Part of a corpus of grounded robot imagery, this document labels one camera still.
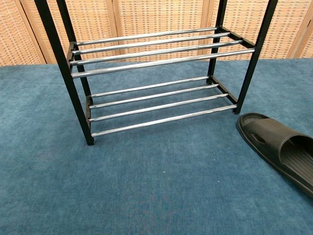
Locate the black rubber slipper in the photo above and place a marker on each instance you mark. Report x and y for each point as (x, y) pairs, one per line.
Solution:
(266, 137)

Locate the black and chrome shoe rack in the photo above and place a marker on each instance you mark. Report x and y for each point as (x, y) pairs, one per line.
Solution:
(161, 62)

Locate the woven bamboo folding screen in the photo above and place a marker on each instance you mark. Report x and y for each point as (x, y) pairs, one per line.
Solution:
(156, 17)

